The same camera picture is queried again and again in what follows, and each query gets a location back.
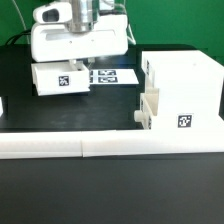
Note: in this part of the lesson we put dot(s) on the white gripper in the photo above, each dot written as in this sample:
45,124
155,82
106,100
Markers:
65,30

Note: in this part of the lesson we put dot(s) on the white drawer cabinet frame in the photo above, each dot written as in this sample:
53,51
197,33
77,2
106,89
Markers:
189,84

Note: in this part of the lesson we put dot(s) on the white drawer box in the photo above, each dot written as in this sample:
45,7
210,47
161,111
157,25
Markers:
59,78
148,109

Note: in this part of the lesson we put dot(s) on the white marker sheet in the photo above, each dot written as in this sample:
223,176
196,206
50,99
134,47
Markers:
113,77

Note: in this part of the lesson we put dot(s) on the white front drawer box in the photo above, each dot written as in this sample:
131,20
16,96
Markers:
148,109

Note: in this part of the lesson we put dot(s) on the white L-shaped fence wall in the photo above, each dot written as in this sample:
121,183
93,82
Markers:
84,144

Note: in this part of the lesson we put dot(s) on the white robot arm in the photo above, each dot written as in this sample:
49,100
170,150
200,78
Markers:
77,29

